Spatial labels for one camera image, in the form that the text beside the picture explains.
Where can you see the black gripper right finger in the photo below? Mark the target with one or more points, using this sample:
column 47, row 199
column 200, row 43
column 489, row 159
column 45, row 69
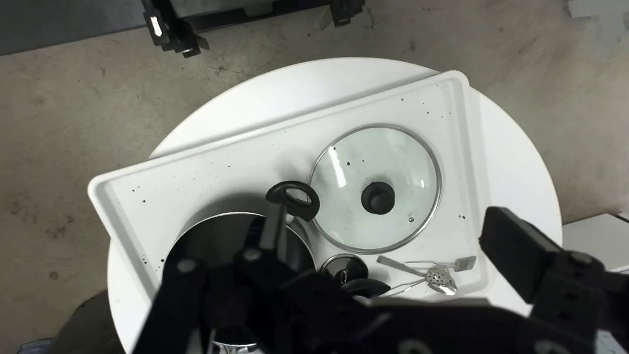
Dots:
column 556, row 275

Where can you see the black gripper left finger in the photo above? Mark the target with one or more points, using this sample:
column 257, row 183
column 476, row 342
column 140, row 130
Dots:
column 216, row 281

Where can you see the round glass pot lid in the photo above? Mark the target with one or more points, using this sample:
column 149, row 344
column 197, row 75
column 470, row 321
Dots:
column 393, row 157

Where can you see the metal spoon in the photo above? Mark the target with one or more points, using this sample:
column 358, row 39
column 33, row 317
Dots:
column 442, row 279

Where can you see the white plastic tray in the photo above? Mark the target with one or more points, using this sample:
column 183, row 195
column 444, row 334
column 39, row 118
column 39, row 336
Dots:
column 228, row 163

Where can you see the black table base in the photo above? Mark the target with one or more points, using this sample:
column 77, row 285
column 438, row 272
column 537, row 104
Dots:
column 85, row 327

